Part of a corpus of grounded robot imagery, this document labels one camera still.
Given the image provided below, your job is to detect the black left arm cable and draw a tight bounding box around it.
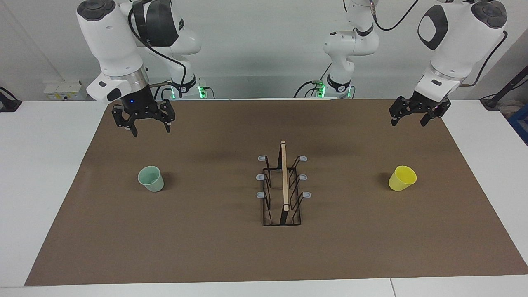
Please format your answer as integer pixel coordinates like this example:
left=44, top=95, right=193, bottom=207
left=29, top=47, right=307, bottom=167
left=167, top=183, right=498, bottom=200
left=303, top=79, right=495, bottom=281
left=369, top=0, right=509, bottom=88

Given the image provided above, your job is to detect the yellow plastic cup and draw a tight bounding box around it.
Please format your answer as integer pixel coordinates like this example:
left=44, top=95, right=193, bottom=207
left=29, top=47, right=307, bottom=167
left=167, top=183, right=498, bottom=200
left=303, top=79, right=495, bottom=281
left=388, top=165, right=417, bottom=191

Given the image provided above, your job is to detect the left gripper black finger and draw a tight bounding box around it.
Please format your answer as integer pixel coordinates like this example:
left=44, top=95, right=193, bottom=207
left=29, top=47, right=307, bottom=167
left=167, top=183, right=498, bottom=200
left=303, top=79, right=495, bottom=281
left=420, top=103, right=451, bottom=127
left=389, top=97, right=413, bottom=126

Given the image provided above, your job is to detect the black wire cup rack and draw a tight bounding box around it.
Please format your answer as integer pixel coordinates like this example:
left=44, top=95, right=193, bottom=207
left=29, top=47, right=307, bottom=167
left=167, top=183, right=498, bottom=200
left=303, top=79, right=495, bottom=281
left=256, top=140, right=312, bottom=226

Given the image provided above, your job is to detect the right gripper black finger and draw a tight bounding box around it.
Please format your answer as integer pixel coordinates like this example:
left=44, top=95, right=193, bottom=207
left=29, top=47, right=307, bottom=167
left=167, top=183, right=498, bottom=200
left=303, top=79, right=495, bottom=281
left=159, top=99, right=176, bottom=133
left=112, top=105, right=138, bottom=137

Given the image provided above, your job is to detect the blue crate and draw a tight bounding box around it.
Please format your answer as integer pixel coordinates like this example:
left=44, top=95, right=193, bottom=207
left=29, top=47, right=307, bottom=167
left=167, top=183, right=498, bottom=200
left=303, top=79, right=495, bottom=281
left=507, top=103, right=528, bottom=146

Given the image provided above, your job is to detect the black base power cable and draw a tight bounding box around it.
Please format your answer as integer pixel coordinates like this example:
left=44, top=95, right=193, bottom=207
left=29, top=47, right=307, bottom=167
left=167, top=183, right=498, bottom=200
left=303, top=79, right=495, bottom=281
left=153, top=80, right=173, bottom=100
left=294, top=62, right=332, bottom=98

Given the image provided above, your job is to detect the black stand pole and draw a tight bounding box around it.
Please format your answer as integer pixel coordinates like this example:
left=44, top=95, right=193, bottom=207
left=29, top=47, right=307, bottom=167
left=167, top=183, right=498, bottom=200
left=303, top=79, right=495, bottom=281
left=481, top=65, right=528, bottom=110

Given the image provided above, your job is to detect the white power strip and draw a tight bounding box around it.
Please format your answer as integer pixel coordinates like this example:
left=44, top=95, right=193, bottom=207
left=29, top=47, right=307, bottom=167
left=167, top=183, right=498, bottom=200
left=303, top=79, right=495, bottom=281
left=43, top=80, right=88, bottom=101

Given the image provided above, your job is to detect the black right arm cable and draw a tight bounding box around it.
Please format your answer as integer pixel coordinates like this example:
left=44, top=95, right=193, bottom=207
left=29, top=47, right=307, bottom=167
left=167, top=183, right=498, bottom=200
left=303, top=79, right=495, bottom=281
left=128, top=2, right=188, bottom=97

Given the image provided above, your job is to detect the brown table mat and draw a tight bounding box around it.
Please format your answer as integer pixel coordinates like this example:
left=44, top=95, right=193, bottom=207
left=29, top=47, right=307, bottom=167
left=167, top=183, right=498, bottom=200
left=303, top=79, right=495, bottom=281
left=24, top=98, right=528, bottom=286

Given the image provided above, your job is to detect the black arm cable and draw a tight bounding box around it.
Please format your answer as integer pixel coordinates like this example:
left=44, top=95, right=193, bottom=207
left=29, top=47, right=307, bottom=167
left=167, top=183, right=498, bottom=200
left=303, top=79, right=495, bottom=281
left=128, top=2, right=188, bottom=97
left=369, top=0, right=509, bottom=88

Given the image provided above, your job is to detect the black clamp mount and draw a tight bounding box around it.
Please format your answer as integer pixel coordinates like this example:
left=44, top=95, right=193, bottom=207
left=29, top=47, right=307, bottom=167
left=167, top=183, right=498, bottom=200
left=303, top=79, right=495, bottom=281
left=0, top=87, right=22, bottom=113

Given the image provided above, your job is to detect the pale green plastic cup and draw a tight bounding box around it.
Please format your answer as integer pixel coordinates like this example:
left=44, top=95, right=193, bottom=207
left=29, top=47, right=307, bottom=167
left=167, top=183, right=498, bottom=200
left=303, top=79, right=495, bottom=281
left=137, top=166, right=165, bottom=193

